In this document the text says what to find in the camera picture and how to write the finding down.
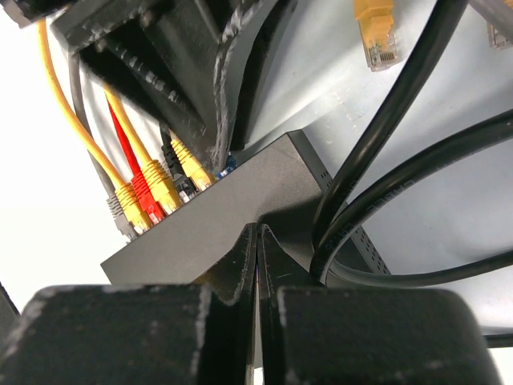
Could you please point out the black network switch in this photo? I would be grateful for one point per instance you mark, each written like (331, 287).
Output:
(280, 186)

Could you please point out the loose yellow ethernet plug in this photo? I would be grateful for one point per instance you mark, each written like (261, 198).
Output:
(376, 24)

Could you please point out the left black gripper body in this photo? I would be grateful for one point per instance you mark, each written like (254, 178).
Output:
(196, 24)

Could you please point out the loose grey ethernet plug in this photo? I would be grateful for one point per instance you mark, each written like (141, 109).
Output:
(498, 15)

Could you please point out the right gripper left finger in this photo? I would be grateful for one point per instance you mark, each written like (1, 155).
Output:
(196, 333)

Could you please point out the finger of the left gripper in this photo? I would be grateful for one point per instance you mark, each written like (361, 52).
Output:
(246, 48)
(129, 65)

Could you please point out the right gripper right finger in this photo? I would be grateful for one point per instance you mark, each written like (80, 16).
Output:
(312, 334)

